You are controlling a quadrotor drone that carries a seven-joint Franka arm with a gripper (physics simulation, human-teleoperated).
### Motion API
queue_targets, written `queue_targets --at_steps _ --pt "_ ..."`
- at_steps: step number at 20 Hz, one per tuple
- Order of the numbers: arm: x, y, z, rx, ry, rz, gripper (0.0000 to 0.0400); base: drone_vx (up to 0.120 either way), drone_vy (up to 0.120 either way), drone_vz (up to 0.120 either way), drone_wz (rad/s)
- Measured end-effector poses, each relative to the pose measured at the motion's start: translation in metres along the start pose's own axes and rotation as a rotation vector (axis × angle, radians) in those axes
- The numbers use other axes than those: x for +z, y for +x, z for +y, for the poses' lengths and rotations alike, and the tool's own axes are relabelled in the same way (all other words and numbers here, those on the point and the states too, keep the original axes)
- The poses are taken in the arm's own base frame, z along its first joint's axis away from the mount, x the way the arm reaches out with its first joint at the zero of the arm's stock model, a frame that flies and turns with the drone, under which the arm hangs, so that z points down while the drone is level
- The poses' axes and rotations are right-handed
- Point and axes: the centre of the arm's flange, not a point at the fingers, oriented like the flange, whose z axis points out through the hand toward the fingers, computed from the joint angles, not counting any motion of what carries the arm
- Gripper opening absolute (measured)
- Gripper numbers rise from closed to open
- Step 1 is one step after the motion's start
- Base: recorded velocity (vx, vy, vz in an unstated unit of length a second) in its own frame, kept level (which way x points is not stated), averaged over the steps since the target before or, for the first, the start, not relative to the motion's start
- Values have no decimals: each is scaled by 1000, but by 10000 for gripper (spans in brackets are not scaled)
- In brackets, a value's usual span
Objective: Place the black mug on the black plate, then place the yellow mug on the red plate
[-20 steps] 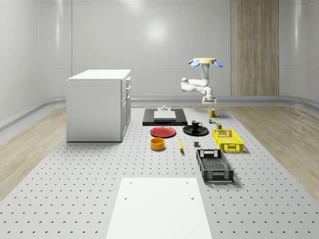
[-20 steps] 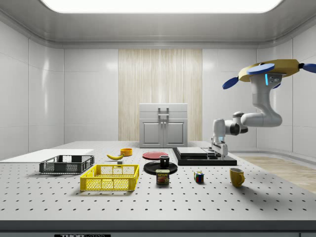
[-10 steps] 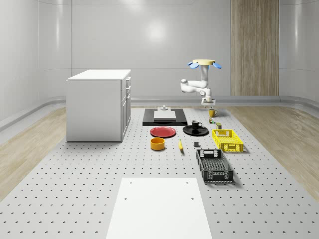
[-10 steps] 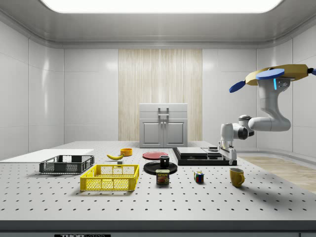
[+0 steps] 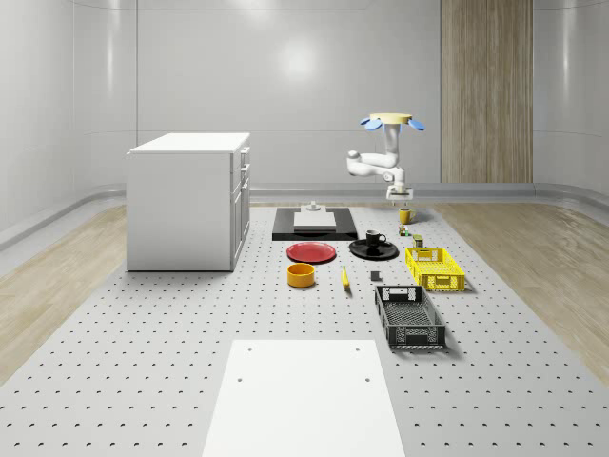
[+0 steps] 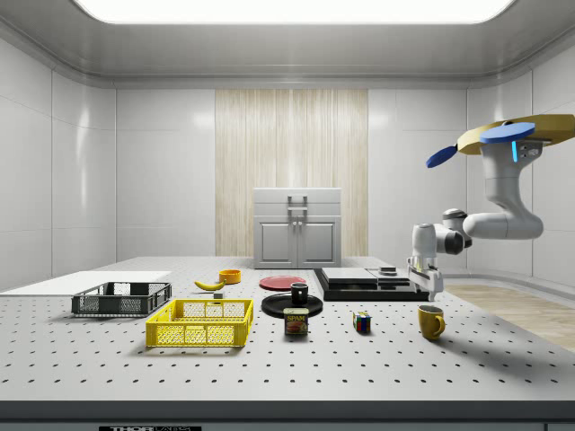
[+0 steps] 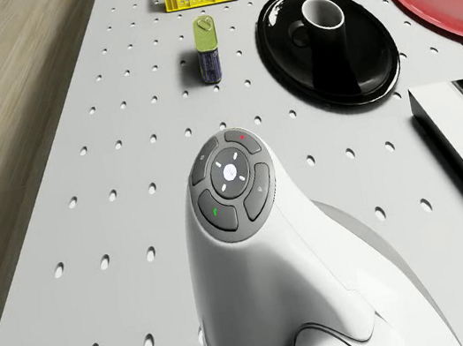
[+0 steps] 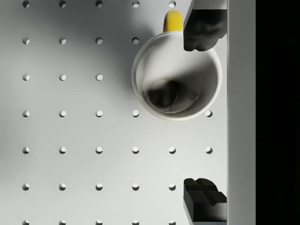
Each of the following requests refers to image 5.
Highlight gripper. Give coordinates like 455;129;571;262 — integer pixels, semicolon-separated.
385;185;414;207

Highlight black plate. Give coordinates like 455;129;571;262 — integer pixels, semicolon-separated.
348;238;400;261

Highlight yellow basket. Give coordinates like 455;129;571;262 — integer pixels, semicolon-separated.
404;247;467;292

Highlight red plate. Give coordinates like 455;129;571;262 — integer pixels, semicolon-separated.
285;241;337;264

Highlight dark grey basket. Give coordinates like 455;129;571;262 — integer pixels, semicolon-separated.
373;284;448;351

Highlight yellow bowl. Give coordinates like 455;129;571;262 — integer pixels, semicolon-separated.
286;263;316;289

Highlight white cabinet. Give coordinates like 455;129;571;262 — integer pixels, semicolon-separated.
126;132;252;273

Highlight white board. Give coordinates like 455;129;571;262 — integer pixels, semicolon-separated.
201;339;407;457

